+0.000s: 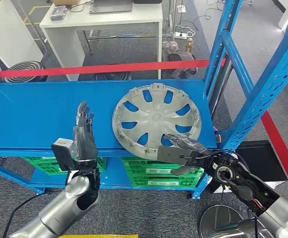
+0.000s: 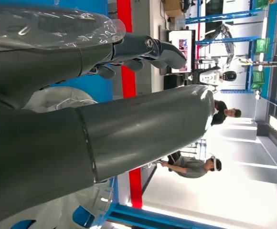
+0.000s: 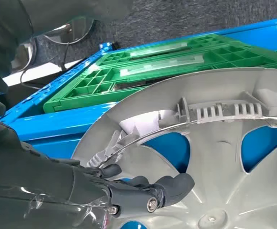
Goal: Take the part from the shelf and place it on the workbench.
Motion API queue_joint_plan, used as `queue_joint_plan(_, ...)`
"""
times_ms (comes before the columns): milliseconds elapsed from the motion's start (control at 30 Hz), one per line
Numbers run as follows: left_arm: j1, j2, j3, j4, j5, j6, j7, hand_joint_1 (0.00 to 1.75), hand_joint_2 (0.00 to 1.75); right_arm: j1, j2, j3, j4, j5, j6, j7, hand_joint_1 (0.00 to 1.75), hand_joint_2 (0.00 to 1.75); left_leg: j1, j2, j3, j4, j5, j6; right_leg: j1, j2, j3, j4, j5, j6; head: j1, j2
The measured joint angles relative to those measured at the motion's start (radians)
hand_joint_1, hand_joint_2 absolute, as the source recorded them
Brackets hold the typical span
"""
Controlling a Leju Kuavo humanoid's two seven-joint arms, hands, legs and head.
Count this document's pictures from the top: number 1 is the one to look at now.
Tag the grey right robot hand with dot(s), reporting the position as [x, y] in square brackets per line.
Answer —
[188, 143]

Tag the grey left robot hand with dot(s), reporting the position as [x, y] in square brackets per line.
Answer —
[85, 141]

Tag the silver plastic wheel hubcap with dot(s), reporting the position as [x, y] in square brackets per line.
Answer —
[156, 116]

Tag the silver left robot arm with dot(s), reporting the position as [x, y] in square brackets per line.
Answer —
[59, 210]

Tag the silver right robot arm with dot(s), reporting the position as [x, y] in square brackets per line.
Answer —
[245, 187]

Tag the blue metal shelf rack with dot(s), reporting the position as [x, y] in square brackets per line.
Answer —
[47, 115]

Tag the green plastic crate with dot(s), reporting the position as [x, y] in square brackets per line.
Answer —
[144, 174]
[45, 166]

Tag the red barrier tape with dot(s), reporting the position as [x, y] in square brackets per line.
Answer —
[282, 154]
[97, 69]

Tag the grey bag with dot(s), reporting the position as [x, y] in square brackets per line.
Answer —
[181, 62]

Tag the black floor board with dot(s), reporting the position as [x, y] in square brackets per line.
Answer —
[258, 161]

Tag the yellow drink bottle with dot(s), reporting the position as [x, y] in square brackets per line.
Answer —
[189, 45]

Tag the white desk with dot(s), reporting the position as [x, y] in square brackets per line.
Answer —
[59, 42]

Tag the white power strip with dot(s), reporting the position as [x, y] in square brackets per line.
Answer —
[181, 35]

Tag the small grey box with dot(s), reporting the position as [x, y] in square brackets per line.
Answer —
[58, 13]

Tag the grey laptop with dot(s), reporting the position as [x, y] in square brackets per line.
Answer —
[109, 6]

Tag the cardboard box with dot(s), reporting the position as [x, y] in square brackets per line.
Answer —
[64, 2]

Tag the white board panel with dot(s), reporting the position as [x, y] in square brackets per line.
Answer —
[12, 36]

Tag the white cabinet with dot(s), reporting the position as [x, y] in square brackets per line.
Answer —
[286, 18]

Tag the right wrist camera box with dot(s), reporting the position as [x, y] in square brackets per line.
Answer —
[171, 155]

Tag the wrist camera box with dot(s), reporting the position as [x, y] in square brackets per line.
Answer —
[171, 155]
[63, 152]

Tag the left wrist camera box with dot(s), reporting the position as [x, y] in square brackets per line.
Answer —
[63, 152]

